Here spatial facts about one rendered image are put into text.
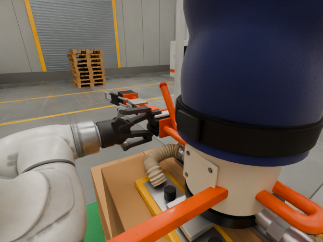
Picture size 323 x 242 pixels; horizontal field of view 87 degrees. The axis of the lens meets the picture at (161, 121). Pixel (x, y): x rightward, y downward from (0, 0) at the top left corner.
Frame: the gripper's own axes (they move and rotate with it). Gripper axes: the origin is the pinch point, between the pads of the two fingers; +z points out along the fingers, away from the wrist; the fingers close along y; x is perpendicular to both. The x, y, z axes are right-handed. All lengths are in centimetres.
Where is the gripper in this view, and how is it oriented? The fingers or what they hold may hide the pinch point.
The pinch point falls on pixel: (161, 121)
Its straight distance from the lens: 56.0
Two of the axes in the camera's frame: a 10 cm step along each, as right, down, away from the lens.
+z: 8.6, -2.0, 4.7
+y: 0.0, 9.2, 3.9
